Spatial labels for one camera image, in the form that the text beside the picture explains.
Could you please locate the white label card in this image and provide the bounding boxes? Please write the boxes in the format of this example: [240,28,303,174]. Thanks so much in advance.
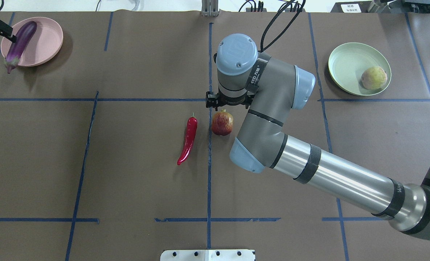
[340,3,361,13]

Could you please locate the green pink peach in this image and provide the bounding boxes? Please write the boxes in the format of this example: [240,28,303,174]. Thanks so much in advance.
[361,66,388,90]

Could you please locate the red chili pepper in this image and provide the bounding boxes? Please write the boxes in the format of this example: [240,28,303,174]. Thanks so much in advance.
[177,114,198,166]

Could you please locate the red yellow pomegranate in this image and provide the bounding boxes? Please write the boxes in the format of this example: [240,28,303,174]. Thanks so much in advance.
[211,109,234,136]

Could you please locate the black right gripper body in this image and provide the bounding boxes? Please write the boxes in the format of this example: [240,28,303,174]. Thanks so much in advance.
[205,91,255,110]

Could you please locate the aluminium frame post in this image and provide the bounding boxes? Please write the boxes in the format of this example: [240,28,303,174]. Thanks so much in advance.
[201,0,220,17]

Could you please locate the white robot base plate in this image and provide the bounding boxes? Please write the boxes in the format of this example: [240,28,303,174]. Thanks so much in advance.
[160,249,256,261]

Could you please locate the light green plate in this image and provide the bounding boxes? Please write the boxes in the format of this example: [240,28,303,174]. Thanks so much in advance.
[327,42,392,96]

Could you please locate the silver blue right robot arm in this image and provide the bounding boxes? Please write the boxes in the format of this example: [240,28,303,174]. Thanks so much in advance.
[206,33,430,241]

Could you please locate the pink plate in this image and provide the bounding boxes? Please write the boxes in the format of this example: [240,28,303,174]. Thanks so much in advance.
[13,17,64,67]

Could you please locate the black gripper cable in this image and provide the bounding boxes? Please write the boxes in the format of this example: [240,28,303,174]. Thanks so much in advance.
[260,0,306,53]

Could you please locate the purple eggplant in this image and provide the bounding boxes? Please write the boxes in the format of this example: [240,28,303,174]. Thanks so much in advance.
[4,21,37,74]

